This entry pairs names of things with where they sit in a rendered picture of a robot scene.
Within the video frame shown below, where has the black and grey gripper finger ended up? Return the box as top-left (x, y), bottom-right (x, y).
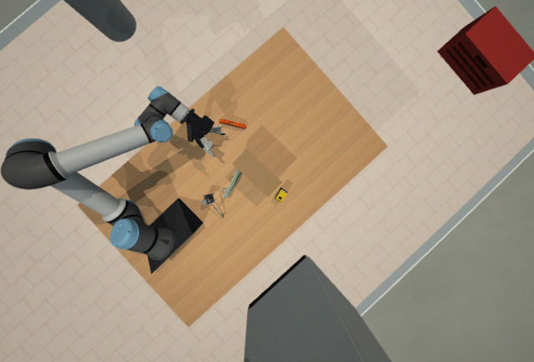
top-left (193, 134), bottom-right (214, 158)
top-left (209, 126), bottom-right (226, 135)

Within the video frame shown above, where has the yellow tape measure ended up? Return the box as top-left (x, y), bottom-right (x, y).
top-left (275, 188), bottom-right (287, 203)

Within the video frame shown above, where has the orange spirit level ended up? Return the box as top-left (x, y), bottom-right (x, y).
top-left (219, 119), bottom-right (246, 128)

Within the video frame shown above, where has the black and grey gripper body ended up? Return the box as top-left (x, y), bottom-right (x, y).
top-left (181, 108), bottom-right (214, 138)

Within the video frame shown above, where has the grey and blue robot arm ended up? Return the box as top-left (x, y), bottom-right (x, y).
top-left (1, 86), bottom-right (189, 260)

